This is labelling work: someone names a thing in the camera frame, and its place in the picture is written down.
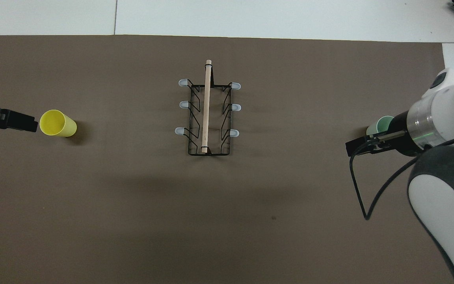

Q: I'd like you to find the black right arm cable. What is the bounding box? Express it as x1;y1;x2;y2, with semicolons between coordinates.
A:
349;133;454;220

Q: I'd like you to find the yellow plastic cup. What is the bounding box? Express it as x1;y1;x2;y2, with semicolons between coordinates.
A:
39;110;77;137

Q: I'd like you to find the black wire cup rack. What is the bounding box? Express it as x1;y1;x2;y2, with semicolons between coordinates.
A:
175;60;242;156

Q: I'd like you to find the pale green plastic cup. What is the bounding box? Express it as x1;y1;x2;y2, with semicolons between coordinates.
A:
366;116;395;136

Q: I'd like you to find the brown table mat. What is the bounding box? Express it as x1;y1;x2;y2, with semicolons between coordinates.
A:
0;35;454;284

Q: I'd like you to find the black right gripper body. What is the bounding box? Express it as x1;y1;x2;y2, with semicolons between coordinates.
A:
387;110;424;157

